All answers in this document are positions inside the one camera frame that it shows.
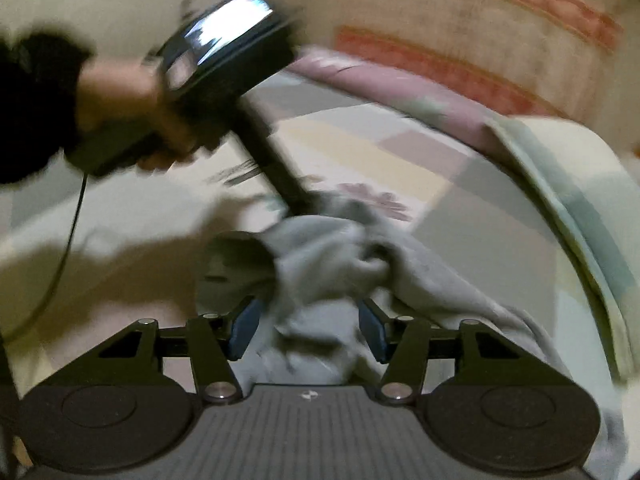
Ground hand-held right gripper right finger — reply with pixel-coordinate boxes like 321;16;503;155
357;297;571;407

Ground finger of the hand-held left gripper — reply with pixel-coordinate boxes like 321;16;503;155
277;177;321;218

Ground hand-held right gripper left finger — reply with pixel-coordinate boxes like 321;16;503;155
50;296;262;406

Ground grey striped pants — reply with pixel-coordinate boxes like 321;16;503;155
195;195;628;480

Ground person's left hand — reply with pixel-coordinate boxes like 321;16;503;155
75;57;226;173

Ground patchwork bed sheet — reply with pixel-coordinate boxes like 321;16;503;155
0;67;640;480

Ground pink floral quilt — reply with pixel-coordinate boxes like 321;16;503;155
287;47;506;161

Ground checked pillow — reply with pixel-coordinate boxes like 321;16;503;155
492;117;640;381

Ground patterned curtain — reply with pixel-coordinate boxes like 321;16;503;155
235;0;631;121

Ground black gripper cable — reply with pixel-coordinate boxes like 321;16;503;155
0;172;91;346

